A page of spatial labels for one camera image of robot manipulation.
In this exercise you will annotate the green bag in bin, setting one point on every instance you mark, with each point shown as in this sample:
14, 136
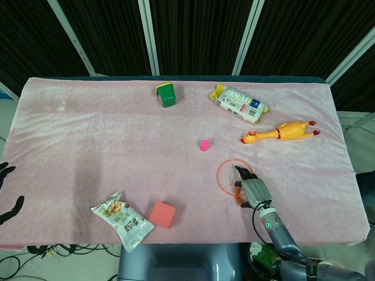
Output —
265, 257

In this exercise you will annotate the grey robot torso base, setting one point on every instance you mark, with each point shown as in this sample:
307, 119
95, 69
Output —
178, 262

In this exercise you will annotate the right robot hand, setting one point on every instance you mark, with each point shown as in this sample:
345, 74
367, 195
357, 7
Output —
255, 190

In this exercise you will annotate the white yellow snack package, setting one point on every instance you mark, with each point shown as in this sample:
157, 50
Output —
240, 103

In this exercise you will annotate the yellow rubber chicken toy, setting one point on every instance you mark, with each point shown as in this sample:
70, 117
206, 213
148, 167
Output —
284, 131

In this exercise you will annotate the red square block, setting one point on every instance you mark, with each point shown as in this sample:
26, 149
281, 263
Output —
162, 214

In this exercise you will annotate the pink small cup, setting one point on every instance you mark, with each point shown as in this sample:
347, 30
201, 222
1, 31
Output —
204, 145

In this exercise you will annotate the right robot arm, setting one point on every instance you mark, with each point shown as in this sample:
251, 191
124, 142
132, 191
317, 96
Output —
288, 243

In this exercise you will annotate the green yellow sponge block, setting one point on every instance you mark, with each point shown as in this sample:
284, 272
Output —
166, 95

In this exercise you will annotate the white nut snack bag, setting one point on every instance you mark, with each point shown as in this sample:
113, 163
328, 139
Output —
124, 220

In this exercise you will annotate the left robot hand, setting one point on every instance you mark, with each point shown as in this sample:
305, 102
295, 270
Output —
7, 199

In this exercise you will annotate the pink table cloth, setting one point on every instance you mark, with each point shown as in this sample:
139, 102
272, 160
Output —
146, 146

